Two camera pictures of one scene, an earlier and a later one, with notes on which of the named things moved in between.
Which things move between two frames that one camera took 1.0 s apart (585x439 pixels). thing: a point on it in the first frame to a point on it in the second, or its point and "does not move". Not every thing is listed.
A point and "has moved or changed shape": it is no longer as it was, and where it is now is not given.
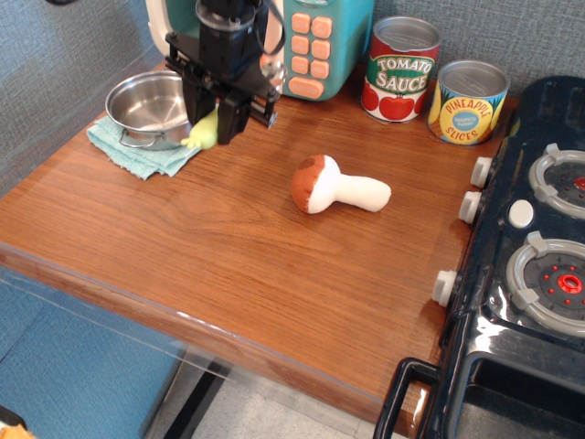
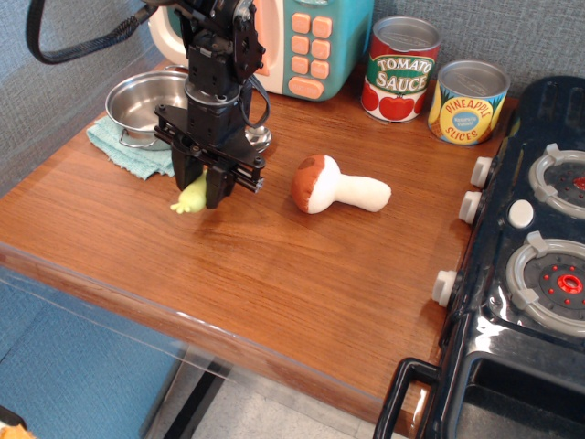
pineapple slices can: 467,101 does not move
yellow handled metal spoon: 206,134 has moved or changed shape
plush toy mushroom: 318,184 does not move
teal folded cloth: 143,163 does not move
